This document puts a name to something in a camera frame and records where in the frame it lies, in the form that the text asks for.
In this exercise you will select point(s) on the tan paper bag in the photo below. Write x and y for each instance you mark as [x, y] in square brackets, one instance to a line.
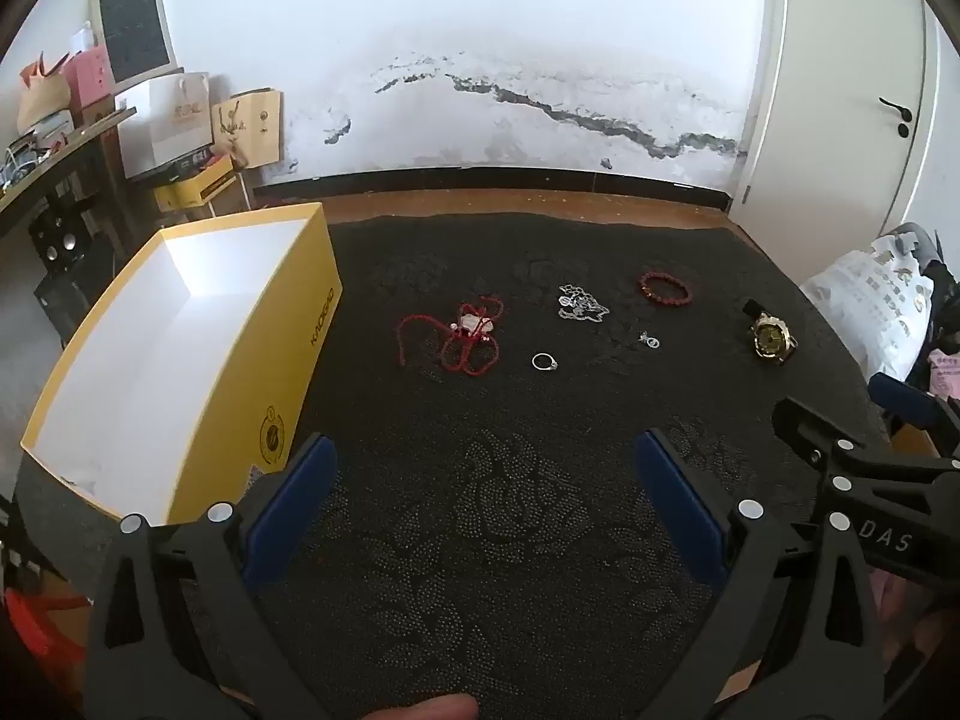
[251, 127]

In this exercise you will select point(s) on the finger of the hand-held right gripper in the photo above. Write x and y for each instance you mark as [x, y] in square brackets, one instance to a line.
[810, 427]
[911, 401]

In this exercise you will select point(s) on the gold wristwatch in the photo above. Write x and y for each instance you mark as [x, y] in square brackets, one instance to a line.
[771, 337]

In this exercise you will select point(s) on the white paper bag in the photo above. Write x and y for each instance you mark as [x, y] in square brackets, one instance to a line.
[161, 127]

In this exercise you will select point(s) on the brown paper bag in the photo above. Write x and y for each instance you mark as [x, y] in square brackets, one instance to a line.
[45, 101]

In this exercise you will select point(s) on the person's left hand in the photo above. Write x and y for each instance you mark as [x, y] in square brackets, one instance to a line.
[435, 711]

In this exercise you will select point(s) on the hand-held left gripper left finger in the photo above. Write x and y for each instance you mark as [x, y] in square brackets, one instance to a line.
[300, 495]

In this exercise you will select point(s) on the black patterned mat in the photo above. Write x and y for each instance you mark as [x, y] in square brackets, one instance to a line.
[487, 502]

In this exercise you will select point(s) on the white printed plastic bag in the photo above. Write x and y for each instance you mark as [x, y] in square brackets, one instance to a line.
[870, 315]

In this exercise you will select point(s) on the large yellow cardboard box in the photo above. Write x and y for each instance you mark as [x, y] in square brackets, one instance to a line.
[307, 360]

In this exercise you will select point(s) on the pink box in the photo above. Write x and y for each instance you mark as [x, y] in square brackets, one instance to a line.
[94, 79]

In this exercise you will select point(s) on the black desk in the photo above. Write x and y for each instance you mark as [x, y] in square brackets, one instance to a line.
[45, 165]

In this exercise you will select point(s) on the small yellow box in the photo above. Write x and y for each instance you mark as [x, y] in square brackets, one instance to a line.
[187, 191]

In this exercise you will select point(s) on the beige computer monitor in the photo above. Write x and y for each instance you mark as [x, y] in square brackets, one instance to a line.
[133, 34]

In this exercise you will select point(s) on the dark cloth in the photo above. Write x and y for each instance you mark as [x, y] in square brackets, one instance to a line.
[943, 292]

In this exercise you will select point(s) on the white door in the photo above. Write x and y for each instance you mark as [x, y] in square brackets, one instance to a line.
[840, 52]

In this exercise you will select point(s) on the pink packet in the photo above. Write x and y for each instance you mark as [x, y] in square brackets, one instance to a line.
[946, 371]

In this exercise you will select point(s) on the black speaker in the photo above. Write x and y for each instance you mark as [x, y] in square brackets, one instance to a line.
[60, 236]

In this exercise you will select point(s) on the red plastic stool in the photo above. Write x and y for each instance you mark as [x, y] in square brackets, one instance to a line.
[45, 630]

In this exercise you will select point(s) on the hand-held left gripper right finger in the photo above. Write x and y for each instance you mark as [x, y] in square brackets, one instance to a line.
[679, 502]

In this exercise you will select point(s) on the small silver earring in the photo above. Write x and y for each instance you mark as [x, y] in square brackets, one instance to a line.
[649, 341]

